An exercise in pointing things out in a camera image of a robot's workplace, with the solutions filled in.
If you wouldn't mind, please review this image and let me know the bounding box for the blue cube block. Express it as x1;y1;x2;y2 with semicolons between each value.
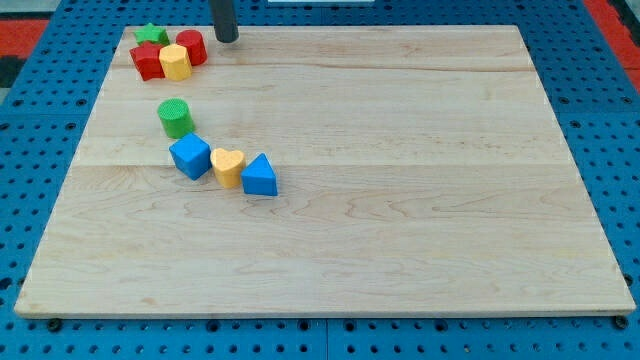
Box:
169;132;212;180

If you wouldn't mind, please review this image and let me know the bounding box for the light wooden board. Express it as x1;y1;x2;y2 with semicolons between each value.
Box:
15;25;635;319

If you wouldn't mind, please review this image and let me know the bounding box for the blue perforated pegboard base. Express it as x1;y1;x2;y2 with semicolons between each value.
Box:
1;0;639;359

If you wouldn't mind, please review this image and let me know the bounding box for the green cylinder block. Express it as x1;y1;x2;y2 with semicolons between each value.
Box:
157;98;195;139

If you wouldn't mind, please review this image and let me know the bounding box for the yellow heart block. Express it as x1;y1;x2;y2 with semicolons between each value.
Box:
210;148;246;188

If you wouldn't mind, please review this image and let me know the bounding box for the blue triangle block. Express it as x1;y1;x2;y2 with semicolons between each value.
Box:
241;153;278;196

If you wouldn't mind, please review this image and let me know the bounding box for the red cylinder block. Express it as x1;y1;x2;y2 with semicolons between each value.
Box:
176;29;208;66

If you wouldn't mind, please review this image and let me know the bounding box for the green star block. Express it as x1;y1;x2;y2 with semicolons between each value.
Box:
134;23;170;46

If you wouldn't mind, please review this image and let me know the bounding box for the red star block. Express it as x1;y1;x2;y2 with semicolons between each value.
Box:
129;41;165;81

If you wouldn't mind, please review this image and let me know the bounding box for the yellow hexagon block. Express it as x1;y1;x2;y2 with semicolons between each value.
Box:
159;44;192;81

